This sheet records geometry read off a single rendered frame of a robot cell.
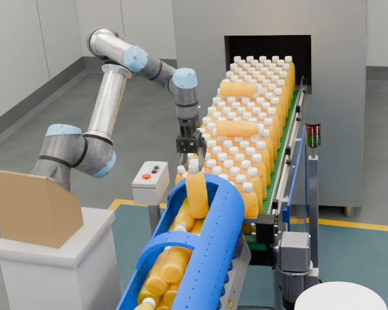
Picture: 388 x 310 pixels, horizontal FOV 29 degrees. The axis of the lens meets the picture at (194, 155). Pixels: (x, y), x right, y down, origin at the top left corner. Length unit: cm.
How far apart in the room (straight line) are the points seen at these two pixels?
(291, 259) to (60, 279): 94
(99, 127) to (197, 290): 79
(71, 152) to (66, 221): 24
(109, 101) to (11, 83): 398
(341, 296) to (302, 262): 62
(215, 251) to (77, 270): 48
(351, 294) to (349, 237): 222
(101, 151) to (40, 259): 43
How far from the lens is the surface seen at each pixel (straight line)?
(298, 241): 300
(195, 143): 244
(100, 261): 270
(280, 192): 327
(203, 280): 225
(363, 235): 466
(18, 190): 252
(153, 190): 299
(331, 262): 441
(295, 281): 307
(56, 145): 258
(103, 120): 270
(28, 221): 257
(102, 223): 265
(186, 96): 239
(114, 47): 255
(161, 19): 732
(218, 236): 245
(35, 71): 701
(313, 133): 303
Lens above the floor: 248
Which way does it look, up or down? 26 degrees down
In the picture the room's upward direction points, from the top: 5 degrees counter-clockwise
